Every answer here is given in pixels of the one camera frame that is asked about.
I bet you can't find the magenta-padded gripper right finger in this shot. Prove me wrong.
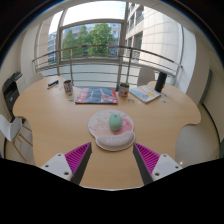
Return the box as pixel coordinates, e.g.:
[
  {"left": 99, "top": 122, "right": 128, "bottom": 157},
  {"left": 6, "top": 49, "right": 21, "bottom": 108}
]
[{"left": 132, "top": 142, "right": 184, "bottom": 186}]

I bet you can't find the pink cartoon mouse pad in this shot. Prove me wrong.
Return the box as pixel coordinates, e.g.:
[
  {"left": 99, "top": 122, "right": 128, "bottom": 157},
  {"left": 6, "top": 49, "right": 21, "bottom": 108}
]
[{"left": 87, "top": 109, "right": 137, "bottom": 153}]

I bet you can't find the white shell chair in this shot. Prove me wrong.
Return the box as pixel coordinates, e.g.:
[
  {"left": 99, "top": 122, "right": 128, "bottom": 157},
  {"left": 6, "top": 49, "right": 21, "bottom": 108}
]
[{"left": 0, "top": 114, "right": 34, "bottom": 161}]

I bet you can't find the red white can planter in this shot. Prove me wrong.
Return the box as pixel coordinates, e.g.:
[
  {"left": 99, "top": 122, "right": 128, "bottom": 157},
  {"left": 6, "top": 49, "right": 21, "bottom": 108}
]
[{"left": 118, "top": 82, "right": 130, "bottom": 99}]

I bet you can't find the beige round-back chair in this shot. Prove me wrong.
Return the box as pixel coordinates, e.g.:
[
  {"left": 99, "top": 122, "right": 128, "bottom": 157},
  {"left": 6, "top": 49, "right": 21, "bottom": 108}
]
[{"left": 136, "top": 66, "right": 156, "bottom": 87}]

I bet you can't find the red and blue magazine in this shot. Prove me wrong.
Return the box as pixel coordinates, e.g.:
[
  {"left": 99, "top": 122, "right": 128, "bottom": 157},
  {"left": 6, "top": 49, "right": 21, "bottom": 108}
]
[{"left": 74, "top": 87, "right": 119, "bottom": 106}]

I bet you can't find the printed pen cup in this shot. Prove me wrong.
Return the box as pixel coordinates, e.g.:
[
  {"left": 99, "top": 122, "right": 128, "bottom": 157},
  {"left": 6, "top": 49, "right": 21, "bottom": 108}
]
[{"left": 63, "top": 79, "right": 74, "bottom": 94}]

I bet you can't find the metal balcony railing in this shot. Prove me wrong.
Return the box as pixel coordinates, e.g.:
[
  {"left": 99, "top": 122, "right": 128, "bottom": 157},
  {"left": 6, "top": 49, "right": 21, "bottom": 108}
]
[{"left": 32, "top": 44, "right": 183, "bottom": 88}]

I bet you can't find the mint green computer mouse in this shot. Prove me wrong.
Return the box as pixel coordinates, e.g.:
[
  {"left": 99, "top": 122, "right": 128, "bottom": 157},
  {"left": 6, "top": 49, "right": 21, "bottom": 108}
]
[{"left": 108, "top": 112, "right": 123, "bottom": 132}]

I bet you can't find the white and blue booklet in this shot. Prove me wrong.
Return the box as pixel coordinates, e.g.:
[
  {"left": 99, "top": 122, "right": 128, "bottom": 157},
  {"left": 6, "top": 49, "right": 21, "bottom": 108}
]
[{"left": 128, "top": 84, "right": 162, "bottom": 104}]

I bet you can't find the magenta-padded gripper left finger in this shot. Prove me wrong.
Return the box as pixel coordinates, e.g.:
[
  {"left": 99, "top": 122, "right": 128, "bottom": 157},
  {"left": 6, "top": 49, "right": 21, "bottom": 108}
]
[{"left": 40, "top": 142, "right": 93, "bottom": 186}]

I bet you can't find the black cylinder speaker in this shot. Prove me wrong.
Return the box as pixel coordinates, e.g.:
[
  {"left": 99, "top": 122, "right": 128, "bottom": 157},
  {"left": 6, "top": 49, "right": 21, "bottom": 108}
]
[{"left": 154, "top": 71, "right": 168, "bottom": 94}]

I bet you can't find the dark blue stapler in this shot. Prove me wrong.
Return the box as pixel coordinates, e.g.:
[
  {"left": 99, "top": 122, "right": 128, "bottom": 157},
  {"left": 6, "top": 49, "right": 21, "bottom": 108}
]
[{"left": 46, "top": 79, "right": 60, "bottom": 90}]

